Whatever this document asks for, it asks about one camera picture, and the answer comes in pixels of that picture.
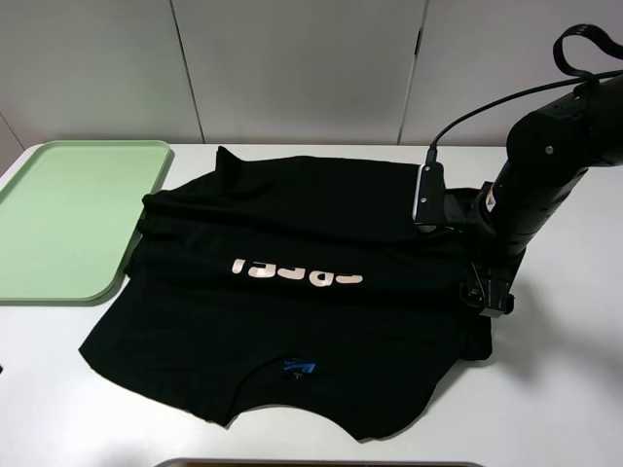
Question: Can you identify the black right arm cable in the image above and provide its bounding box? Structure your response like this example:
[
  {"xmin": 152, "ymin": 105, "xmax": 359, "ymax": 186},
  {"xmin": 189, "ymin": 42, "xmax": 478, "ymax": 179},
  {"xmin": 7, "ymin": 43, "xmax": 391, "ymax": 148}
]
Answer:
[{"xmin": 426, "ymin": 22, "xmax": 623, "ymax": 166}]

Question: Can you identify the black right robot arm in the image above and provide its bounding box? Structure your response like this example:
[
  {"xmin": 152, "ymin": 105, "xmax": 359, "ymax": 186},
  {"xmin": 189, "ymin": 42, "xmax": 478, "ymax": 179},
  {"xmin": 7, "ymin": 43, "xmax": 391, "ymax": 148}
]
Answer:
[{"xmin": 461, "ymin": 77, "xmax": 622, "ymax": 317}]

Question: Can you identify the black short sleeve t-shirt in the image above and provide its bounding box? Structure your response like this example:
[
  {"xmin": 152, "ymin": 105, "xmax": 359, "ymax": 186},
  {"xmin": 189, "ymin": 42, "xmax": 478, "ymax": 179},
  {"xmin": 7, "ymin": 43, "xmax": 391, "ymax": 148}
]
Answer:
[{"xmin": 80, "ymin": 148, "xmax": 493, "ymax": 440}]

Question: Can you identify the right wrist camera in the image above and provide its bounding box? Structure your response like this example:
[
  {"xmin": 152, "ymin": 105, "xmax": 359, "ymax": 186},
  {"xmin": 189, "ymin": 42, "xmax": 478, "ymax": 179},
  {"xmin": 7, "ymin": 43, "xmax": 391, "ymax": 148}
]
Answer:
[{"xmin": 412, "ymin": 162, "xmax": 479, "ymax": 234}]

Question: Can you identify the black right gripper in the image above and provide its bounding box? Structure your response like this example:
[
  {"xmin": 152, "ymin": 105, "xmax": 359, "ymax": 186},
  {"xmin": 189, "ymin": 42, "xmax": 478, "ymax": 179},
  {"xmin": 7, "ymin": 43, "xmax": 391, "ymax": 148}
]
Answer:
[{"xmin": 458, "ymin": 245, "xmax": 526, "ymax": 318}]

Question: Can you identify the green plastic tray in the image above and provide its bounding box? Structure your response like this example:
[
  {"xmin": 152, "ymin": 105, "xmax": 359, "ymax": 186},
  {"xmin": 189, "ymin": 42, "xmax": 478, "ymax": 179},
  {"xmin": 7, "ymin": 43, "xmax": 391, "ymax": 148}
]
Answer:
[{"xmin": 1, "ymin": 141, "xmax": 171, "ymax": 304}]

